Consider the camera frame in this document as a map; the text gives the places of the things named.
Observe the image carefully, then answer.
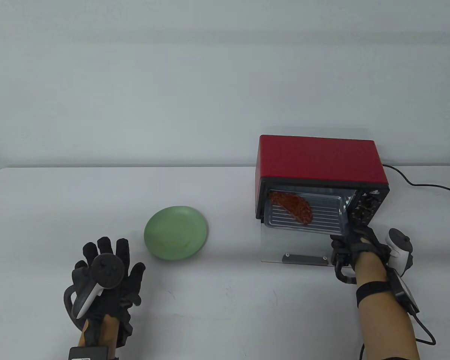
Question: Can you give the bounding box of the black white right hand controller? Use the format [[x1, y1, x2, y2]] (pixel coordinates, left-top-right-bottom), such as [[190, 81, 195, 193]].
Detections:
[[386, 229, 414, 276]]

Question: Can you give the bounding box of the black wrist sensor box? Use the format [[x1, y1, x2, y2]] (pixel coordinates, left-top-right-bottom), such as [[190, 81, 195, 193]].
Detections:
[[388, 270, 420, 314], [68, 347, 109, 360]]

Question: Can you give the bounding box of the brown grilled steak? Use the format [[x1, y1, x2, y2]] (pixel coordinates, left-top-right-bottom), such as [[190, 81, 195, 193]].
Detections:
[[268, 191, 314, 225]]

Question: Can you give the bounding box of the person's left forearm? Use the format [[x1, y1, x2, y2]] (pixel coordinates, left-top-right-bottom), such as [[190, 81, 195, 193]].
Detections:
[[79, 317, 119, 349]]

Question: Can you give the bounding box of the black oven power cable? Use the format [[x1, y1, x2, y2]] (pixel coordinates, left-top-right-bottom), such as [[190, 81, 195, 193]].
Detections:
[[382, 164, 450, 192]]

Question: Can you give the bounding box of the green round plate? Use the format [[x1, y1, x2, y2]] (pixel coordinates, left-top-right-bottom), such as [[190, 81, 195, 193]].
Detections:
[[144, 205, 209, 262]]

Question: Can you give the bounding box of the black right sensor cable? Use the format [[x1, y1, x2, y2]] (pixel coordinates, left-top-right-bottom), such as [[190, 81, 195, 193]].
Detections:
[[409, 311, 437, 345]]

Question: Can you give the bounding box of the black right wrist sensor box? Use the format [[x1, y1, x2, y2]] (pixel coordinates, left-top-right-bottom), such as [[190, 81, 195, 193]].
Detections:
[[388, 270, 420, 314]]

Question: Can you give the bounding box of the red toaster oven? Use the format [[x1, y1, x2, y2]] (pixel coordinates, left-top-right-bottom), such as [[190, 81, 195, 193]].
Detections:
[[255, 135, 390, 267]]

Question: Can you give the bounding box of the person's right forearm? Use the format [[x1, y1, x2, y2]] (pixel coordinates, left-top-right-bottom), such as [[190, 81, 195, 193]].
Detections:
[[355, 253, 420, 360]]

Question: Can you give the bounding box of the black white left hand controller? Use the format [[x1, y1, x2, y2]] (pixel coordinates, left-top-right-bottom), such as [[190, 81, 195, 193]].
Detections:
[[72, 254, 123, 320]]

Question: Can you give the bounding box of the person's right hand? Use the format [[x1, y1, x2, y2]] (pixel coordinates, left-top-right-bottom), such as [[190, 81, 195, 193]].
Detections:
[[330, 225, 390, 284]]

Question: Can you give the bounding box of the black left wrist sensor box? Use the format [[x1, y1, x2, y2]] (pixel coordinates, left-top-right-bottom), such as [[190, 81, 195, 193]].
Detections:
[[68, 347, 109, 360]]

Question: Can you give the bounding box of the silver metal baking tray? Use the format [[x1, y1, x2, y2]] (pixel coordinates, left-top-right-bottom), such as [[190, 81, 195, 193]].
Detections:
[[262, 193, 348, 235]]

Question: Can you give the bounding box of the black right wrist strap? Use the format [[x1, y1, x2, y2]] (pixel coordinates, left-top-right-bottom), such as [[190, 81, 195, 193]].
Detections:
[[356, 281, 392, 309]]

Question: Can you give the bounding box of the person's left hand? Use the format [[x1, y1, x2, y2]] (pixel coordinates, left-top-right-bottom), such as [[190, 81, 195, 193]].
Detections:
[[64, 237, 146, 345]]

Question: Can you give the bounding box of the black white hand controller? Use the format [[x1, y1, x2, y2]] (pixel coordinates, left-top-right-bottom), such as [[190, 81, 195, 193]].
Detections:
[[386, 229, 414, 276], [72, 254, 123, 320]]

